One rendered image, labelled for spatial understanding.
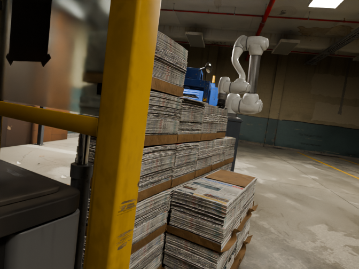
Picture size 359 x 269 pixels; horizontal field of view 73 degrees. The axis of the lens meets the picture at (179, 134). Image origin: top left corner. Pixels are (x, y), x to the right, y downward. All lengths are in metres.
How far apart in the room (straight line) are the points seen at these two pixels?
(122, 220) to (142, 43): 0.43
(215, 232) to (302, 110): 10.85
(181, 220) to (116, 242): 0.65
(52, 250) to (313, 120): 11.73
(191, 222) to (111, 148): 0.75
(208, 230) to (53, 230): 0.81
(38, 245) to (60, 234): 0.05
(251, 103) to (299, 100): 9.33
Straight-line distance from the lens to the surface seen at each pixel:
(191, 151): 1.39
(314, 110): 12.03
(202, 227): 1.25
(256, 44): 2.59
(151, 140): 1.01
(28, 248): 0.56
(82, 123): 0.68
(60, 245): 0.60
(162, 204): 1.24
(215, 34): 9.70
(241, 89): 2.24
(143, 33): 0.62
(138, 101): 0.60
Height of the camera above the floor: 0.98
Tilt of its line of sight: 5 degrees down
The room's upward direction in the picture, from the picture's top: 8 degrees clockwise
